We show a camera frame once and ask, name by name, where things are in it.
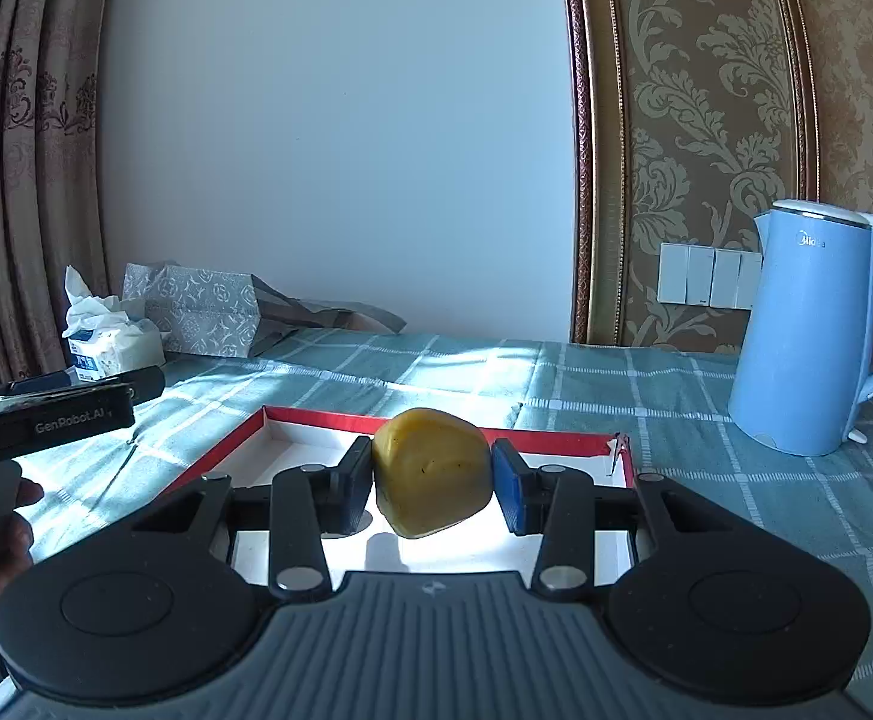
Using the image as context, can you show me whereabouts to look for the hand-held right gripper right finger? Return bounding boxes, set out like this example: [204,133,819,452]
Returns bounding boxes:
[490,437,767,605]

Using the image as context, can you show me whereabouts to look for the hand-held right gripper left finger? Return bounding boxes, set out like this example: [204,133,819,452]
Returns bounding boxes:
[132,435,375,602]

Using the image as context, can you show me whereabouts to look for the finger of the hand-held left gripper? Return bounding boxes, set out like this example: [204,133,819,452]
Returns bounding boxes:
[0,371,73,401]
[68,364,168,400]

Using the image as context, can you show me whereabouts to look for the yellow potato piece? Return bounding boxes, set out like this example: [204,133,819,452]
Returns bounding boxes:
[372,407,493,541]

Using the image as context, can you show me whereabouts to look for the red cardboard tray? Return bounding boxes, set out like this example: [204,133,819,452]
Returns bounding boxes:
[158,405,641,590]

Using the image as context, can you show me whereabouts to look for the person's left hand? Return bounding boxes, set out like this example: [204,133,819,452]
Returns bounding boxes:
[0,476,45,601]

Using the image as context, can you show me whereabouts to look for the white tissue pack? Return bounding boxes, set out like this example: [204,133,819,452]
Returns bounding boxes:
[61,265,167,385]

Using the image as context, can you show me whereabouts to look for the grey patterned gift bag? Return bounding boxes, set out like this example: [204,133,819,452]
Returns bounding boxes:
[121,262,408,359]

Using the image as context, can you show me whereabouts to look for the teal checked tablecloth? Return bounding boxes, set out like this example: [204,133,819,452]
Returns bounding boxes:
[0,326,873,720]

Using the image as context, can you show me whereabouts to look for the beige patterned curtain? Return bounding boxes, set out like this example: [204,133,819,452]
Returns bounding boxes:
[0,0,119,395]

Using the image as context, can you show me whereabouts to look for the light blue electric kettle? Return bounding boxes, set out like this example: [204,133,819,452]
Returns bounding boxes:
[727,199,873,458]

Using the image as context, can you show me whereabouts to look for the white wall switch panel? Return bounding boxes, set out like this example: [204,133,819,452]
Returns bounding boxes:
[659,241,764,310]

